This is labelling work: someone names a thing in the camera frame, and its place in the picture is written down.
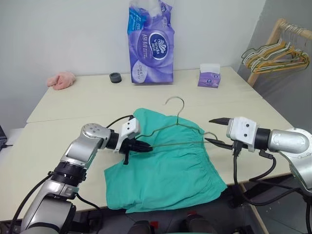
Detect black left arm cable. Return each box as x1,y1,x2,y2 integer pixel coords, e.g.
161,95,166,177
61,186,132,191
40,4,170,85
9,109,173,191
9,172,53,234

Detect wooden clothes rack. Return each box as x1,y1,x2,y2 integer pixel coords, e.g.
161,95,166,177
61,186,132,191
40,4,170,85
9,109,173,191
247,18,312,86

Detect black left elbow cable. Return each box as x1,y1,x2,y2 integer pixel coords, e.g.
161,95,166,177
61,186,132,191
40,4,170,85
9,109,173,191
77,194,108,212

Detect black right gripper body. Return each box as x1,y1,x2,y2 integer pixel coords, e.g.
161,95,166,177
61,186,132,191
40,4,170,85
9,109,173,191
230,142,245,156

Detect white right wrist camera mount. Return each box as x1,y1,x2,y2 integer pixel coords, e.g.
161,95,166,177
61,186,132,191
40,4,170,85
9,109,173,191
226,117,259,152

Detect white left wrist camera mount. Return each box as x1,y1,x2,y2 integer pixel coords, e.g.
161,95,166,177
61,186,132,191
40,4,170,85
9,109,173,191
114,117,142,154

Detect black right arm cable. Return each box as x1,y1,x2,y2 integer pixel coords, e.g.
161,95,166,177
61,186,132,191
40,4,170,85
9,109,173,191
248,149,303,193

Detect green shorts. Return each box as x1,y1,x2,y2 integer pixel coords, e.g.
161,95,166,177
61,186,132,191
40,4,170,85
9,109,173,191
104,108,228,215

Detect yellow wire hanger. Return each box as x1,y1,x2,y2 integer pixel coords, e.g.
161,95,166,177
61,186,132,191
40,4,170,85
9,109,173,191
245,40,310,74

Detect orange wire hanger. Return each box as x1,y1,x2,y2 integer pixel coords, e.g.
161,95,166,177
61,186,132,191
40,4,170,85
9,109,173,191
253,47,310,73

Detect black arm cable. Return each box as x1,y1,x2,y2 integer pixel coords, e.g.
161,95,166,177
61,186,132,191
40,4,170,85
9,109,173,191
9,172,53,234
248,149,303,193

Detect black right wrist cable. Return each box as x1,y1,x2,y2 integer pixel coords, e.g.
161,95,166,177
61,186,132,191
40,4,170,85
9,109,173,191
231,146,305,207

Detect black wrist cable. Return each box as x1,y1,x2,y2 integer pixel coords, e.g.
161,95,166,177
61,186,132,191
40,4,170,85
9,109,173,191
105,115,134,129
231,146,305,207

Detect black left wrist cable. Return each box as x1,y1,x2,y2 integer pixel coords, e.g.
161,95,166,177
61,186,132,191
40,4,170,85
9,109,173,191
105,115,134,129

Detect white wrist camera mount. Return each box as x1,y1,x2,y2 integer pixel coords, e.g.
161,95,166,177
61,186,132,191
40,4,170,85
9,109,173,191
114,117,142,154
226,117,259,152

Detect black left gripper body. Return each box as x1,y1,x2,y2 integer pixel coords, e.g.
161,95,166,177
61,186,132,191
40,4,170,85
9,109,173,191
118,138,135,165

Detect white wire hanger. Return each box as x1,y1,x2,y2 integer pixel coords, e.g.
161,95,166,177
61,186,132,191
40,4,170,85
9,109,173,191
243,41,303,70

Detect wooden table frame beam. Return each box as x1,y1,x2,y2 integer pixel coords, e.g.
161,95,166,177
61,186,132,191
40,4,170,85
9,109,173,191
239,183,267,234

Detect purple tissue roll pack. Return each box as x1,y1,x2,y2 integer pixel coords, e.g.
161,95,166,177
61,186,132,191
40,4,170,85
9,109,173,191
126,0,176,85

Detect dark green wire hanger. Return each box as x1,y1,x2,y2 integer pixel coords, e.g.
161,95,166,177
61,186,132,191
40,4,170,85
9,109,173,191
240,40,283,64

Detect pink cloth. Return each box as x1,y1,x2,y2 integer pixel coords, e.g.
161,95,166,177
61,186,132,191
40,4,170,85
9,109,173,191
46,70,77,90

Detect wire clothes hanger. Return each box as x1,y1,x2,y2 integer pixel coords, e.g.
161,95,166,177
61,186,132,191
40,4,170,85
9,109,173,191
140,97,219,149

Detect small purple tissue box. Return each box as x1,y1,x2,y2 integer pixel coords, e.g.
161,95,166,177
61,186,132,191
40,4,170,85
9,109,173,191
197,63,221,88

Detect dark device with cable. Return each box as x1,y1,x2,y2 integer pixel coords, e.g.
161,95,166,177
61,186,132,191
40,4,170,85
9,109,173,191
0,125,13,152

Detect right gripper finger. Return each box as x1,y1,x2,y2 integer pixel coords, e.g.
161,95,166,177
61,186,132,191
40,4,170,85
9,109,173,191
204,138,234,150
209,117,230,126

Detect black round cylinder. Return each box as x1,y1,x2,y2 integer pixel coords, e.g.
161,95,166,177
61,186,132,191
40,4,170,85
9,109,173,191
109,72,122,85

